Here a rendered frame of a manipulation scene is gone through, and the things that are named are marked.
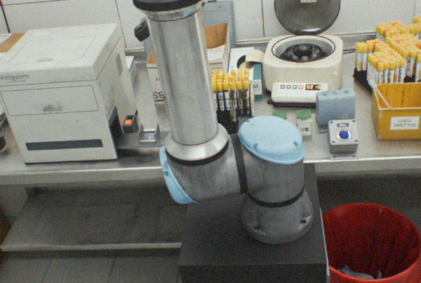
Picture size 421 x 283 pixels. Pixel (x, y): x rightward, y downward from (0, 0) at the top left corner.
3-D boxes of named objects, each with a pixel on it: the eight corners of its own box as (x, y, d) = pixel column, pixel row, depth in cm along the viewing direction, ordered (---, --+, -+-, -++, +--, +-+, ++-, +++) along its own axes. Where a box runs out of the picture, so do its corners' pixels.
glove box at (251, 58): (229, 100, 165) (226, 74, 159) (233, 66, 184) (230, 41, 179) (268, 98, 163) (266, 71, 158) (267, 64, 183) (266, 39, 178)
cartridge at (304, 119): (297, 139, 142) (296, 119, 139) (296, 129, 146) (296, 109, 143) (312, 138, 142) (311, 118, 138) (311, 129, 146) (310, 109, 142)
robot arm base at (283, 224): (320, 239, 102) (321, 203, 97) (244, 248, 103) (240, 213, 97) (305, 186, 115) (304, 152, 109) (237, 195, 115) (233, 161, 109)
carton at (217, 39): (152, 105, 168) (144, 63, 159) (166, 65, 191) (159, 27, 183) (228, 101, 164) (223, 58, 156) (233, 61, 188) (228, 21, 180)
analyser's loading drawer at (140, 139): (105, 153, 144) (101, 138, 142) (111, 139, 150) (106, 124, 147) (177, 149, 142) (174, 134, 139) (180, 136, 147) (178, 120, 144)
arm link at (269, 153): (312, 196, 98) (311, 141, 90) (242, 210, 98) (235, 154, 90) (296, 157, 108) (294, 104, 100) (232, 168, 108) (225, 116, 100)
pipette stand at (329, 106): (319, 133, 144) (319, 102, 138) (314, 119, 150) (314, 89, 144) (356, 128, 143) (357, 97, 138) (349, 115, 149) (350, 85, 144)
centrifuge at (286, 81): (259, 106, 159) (256, 71, 153) (273, 63, 183) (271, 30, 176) (339, 109, 153) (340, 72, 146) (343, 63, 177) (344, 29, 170)
